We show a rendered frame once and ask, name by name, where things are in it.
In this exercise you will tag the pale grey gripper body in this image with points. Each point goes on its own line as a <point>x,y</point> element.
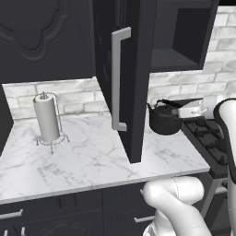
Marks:
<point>192,112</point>

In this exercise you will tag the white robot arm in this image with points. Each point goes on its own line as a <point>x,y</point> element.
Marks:
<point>181,209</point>

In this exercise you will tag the black kettle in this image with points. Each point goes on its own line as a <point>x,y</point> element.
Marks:
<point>164,121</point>

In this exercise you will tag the black open cabinet door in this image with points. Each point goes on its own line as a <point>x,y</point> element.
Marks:
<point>135,92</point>

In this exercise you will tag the black ornate cabinet door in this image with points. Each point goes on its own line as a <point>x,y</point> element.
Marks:
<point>46,30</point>

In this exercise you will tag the black lower cabinet door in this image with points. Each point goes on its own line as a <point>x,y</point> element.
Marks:
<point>10,232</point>
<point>67,226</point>

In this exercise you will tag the black tall cabinet side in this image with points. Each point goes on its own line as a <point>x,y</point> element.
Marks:
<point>4,123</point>

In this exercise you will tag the black stove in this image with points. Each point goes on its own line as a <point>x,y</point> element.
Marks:
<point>209,138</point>

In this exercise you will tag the black narrow drawer front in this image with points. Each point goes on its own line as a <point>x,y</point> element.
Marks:
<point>123,196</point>

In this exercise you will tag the black lower drawer front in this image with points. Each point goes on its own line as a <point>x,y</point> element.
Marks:
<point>123,226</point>

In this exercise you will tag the white paper towel roll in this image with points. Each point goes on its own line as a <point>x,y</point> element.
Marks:
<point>46,120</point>

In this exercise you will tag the black wide drawer front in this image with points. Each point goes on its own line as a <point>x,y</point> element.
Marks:
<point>40,204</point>

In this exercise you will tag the black open wall cabinet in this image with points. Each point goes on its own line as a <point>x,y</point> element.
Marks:
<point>172,61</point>

